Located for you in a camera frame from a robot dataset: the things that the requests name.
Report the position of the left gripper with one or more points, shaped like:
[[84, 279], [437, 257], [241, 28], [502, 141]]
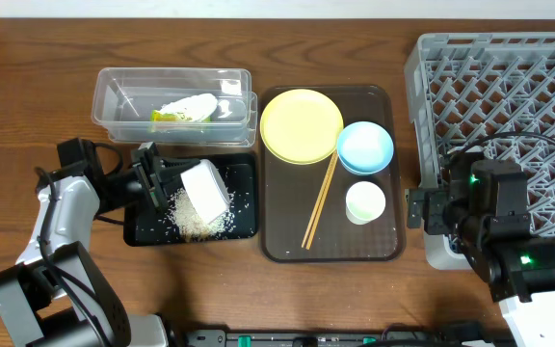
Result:
[[150, 173]]

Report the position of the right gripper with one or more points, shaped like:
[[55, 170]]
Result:
[[438, 201]]

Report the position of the pink bowl with rice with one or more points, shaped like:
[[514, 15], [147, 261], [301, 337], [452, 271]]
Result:
[[206, 190]]

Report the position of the green snack wrapper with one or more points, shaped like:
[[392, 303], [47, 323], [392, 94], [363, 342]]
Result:
[[163, 122]]

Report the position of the pale green cup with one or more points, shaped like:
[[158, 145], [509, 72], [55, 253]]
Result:
[[365, 202]]

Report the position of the rice pile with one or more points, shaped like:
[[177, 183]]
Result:
[[190, 225]]

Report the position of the light blue bowl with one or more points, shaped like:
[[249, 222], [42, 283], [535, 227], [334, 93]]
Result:
[[364, 148]]

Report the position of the wooden chopstick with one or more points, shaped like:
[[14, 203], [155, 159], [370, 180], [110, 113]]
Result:
[[320, 200], [324, 202]]

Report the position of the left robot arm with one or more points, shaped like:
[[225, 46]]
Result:
[[55, 295]]

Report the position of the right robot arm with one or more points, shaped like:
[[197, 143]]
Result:
[[484, 206]]

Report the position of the black waste tray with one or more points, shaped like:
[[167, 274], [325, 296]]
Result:
[[144, 227]]

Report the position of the clear plastic waste bin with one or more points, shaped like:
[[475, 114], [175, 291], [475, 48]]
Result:
[[125, 97]]

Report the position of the grey dishwasher rack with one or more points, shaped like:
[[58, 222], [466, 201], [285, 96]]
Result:
[[463, 87]]

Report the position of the brown plastic serving tray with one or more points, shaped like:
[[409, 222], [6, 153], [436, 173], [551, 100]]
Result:
[[289, 196]]

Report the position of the yellow plate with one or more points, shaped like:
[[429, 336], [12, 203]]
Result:
[[301, 126]]

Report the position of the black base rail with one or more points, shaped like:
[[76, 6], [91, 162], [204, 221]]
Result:
[[468, 333]]

